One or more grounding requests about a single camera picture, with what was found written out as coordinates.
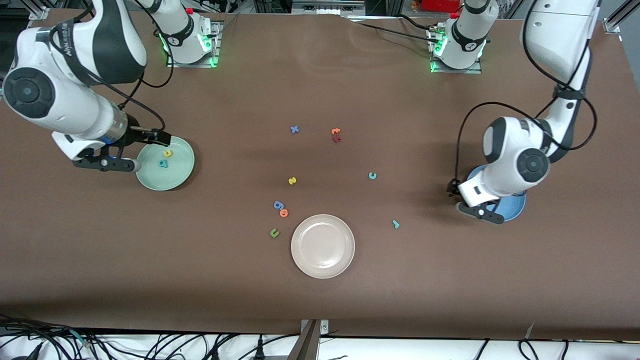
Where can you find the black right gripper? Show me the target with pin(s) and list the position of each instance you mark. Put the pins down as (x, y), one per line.
(135, 133)

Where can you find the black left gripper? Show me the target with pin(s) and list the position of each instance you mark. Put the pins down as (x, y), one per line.
(453, 188)

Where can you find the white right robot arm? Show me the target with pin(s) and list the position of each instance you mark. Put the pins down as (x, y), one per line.
(75, 110)

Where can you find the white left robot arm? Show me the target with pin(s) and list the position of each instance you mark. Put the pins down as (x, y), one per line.
(515, 150)

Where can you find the light green plate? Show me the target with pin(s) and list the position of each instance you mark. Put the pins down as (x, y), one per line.
(160, 180)

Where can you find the blue plate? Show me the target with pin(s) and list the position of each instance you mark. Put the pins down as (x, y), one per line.
(512, 210)

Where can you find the brown table cover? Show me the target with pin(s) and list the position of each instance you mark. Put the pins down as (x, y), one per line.
(450, 280)

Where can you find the blue foam letter g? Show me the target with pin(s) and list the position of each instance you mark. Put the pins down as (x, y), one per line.
(280, 206)

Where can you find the beige plate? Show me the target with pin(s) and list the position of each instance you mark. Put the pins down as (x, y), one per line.
(322, 246)

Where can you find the white paper scrap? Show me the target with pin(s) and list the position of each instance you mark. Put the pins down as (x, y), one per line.
(530, 331)

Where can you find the black equipment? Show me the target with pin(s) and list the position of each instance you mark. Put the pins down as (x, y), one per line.
(272, 6)

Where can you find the red box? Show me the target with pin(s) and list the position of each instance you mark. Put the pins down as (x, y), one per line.
(440, 5)

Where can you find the grey electronics box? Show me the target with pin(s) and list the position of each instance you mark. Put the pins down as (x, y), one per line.
(325, 7)

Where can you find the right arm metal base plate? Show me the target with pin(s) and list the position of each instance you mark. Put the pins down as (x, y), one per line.
(216, 45)

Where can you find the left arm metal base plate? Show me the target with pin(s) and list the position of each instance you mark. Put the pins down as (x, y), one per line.
(470, 71)

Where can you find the metal corner bracket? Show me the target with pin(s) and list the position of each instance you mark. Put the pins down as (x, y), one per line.
(324, 327)

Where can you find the aluminium frame post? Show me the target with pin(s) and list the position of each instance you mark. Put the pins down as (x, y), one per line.
(305, 347)

